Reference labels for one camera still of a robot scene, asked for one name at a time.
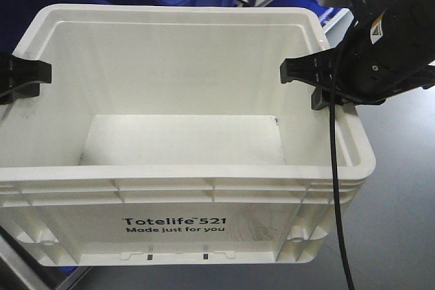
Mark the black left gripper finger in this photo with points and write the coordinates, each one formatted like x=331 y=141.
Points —
x=11 y=94
x=19 y=70

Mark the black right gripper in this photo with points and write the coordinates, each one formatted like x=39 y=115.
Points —
x=381 y=57

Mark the white plastic Totelife bin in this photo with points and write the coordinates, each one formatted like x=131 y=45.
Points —
x=166 y=137

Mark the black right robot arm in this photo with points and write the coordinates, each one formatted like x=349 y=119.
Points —
x=365 y=12

